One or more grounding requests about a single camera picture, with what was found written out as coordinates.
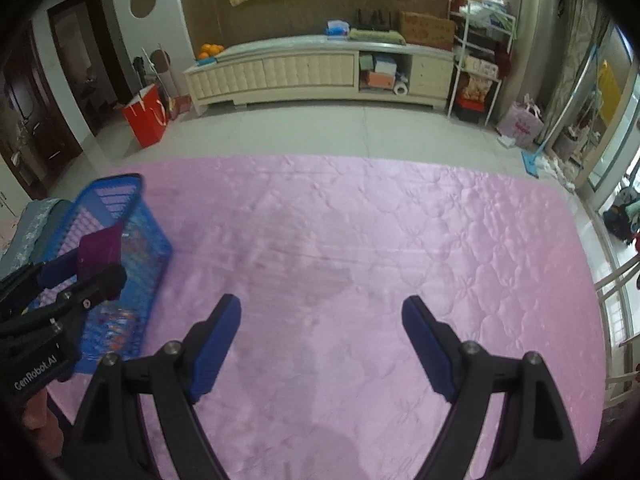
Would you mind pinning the blue tissue box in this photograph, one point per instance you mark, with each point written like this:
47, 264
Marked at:
337, 27

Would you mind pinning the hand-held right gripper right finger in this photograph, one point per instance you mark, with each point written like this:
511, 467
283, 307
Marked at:
430, 350

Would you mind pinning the dark wooden door frame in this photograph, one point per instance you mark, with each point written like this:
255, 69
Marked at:
60, 50

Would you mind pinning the dark wooden door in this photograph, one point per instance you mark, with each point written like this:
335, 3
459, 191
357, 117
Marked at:
20, 125

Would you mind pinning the brown cardboard box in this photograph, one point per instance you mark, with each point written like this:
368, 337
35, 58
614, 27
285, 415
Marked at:
425, 30

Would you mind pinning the person's left forearm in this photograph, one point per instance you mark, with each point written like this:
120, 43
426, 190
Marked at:
42, 420

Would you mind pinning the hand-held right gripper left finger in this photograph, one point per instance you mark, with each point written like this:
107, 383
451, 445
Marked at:
215, 345

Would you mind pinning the pink gift bag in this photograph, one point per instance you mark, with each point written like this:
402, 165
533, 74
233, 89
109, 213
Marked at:
522, 127

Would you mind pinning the blue plate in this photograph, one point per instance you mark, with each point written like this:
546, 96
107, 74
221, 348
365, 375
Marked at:
205, 61

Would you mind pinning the orange box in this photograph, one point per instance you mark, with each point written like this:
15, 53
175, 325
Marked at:
377, 80

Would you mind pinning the white metal rack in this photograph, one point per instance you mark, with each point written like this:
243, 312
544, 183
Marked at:
459, 67

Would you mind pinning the red paper bag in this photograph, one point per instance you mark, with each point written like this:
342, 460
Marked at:
145, 120

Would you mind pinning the silver standing air conditioner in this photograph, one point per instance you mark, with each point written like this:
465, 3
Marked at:
532, 25

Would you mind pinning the green folded cloth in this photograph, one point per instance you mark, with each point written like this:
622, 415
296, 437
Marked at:
375, 35

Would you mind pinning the round brown wall niche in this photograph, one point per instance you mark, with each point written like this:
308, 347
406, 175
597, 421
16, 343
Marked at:
143, 1

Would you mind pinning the pile of oranges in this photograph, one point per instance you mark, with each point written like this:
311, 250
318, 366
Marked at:
210, 51

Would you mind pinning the blue plastic basket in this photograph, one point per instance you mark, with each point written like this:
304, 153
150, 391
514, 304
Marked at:
120, 178

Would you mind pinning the wooden rack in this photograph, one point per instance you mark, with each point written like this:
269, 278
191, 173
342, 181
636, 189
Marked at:
612, 280

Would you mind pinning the orange printed bag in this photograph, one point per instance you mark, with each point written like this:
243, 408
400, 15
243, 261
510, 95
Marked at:
473, 91

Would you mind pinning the small dark red box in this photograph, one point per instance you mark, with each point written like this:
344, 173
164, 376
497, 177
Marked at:
181, 105

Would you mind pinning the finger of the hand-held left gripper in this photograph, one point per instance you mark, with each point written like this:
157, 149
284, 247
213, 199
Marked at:
100, 282
57, 267

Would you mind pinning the cream TV cabinet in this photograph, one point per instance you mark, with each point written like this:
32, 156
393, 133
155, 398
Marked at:
300, 70

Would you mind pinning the pale blue box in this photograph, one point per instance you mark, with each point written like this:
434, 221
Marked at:
385, 65

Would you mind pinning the patterned beige curtain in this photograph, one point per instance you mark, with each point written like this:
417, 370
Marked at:
575, 50

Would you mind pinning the white paper roll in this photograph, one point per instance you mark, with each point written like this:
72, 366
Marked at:
401, 90

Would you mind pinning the purple snack packet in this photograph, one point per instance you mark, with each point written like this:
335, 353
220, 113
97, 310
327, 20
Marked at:
100, 247

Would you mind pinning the black router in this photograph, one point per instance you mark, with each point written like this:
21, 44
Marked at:
372, 22

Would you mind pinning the pink quilted blanket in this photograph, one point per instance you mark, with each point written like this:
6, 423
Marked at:
350, 240

